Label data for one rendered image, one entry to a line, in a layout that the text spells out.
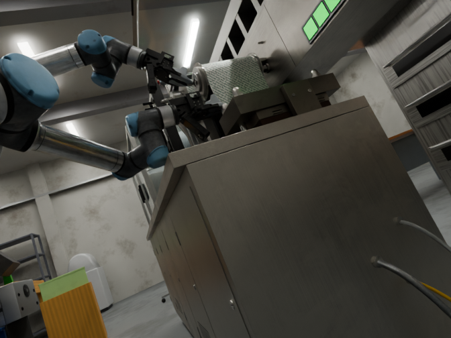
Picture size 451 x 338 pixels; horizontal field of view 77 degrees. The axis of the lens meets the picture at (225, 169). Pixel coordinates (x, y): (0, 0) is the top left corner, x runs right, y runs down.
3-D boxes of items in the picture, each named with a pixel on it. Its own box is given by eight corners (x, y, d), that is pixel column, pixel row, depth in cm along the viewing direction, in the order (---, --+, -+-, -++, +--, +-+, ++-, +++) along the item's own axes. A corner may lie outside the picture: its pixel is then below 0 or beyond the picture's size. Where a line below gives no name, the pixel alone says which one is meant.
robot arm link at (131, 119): (132, 143, 95) (124, 121, 96) (164, 135, 99) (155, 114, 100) (131, 133, 87) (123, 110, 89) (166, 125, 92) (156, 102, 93)
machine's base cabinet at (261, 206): (178, 322, 280) (149, 240, 296) (234, 292, 304) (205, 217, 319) (356, 599, 50) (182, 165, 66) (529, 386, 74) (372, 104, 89)
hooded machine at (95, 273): (115, 304, 684) (97, 249, 709) (111, 308, 622) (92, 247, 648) (80, 320, 656) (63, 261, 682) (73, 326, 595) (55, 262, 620)
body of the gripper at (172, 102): (201, 90, 99) (168, 96, 95) (209, 110, 98) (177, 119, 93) (196, 100, 106) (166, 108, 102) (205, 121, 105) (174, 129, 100)
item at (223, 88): (227, 125, 103) (208, 82, 106) (279, 110, 111) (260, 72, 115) (227, 125, 102) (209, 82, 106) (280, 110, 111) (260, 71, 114)
